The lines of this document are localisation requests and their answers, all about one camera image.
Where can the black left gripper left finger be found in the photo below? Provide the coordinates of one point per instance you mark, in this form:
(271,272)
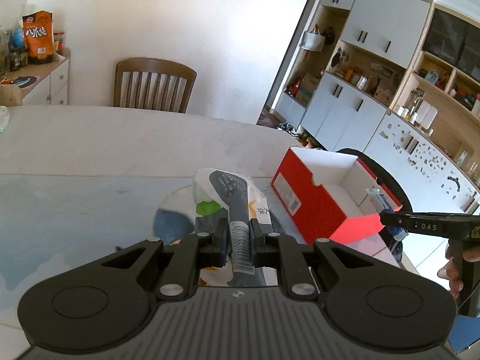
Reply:
(108,301)

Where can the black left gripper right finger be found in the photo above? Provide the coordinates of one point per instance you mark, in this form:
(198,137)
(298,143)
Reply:
(370,302)

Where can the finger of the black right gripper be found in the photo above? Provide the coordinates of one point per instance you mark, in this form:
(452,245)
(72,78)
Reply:
(433,224)

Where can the white grey snack packet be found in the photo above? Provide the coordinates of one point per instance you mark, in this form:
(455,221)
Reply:
(225,205)

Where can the blue white snack packet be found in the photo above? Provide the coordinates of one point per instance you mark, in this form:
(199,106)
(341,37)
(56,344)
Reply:
(382,206)

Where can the person's right hand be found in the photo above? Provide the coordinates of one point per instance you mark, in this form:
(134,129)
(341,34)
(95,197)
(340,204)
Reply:
(450,271)

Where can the black round chair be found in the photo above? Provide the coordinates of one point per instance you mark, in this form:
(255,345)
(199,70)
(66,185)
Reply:
(385,179)

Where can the red cardboard shoe box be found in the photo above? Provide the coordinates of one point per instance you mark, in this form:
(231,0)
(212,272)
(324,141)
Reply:
(331,195)

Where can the white low side cabinet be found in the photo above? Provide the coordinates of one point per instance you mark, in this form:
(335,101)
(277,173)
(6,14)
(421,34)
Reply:
(45,84)

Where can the white hanging tote bag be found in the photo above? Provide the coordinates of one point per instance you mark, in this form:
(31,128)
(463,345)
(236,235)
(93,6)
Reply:
(313,40)

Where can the brown wooden chair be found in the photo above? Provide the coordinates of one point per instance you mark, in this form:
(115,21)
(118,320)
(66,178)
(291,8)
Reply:
(153,84)

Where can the orange snack bag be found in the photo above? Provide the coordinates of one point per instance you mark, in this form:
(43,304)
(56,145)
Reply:
(38,37)

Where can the large white wood wall cabinet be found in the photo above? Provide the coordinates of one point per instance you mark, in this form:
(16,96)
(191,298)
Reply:
(375,89)

